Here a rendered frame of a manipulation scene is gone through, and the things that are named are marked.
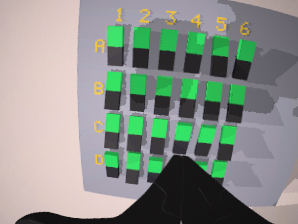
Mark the lavender switch panel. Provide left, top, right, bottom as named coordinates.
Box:
left=77, top=0, right=298, bottom=208

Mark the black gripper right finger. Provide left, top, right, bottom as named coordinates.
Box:
left=181, top=156, right=271, bottom=224

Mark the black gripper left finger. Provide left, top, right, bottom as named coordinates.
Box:
left=15, top=155, right=184, bottom=224

